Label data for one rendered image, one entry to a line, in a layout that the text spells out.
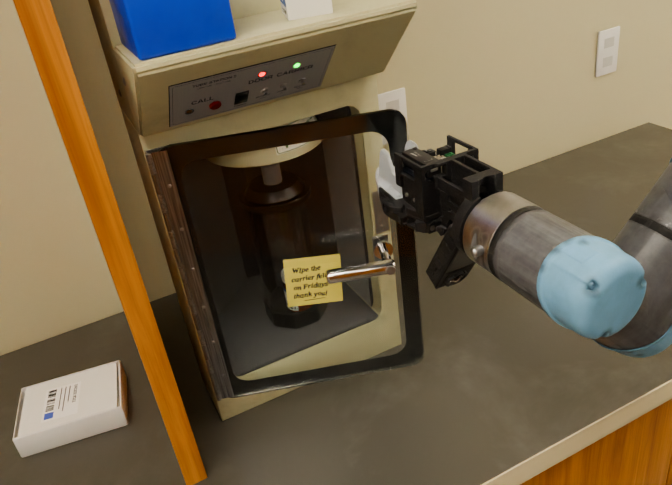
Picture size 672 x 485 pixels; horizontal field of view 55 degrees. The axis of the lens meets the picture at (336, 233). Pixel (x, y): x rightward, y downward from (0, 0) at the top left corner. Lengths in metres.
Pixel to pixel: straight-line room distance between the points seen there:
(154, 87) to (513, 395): 0.67
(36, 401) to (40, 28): 0.66
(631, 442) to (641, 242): 0.59
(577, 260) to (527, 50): 1.14
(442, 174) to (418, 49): 0.80
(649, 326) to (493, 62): 1.03
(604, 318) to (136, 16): 0.49
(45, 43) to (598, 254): 0.51
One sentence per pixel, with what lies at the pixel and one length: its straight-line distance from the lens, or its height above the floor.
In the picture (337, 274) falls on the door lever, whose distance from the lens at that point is 0.81.
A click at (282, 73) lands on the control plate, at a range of 0.75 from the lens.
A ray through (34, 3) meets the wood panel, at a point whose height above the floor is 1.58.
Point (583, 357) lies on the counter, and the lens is 1.09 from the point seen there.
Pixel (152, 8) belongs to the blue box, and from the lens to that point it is 0.66.
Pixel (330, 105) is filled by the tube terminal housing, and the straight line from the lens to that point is 0.86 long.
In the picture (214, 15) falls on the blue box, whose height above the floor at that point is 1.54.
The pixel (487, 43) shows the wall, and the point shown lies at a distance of 1.55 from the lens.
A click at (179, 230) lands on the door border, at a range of 0.83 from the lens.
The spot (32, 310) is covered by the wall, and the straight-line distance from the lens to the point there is 1.36.
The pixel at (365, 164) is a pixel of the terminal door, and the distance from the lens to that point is 0.80.
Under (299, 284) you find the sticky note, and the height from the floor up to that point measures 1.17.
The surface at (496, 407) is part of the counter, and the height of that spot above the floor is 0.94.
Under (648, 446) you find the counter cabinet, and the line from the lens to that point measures 1.22.
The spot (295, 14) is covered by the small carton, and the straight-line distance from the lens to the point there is 0.74.
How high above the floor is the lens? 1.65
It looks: 30 degrees down
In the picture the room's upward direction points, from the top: 8 degrees counter-clockwise
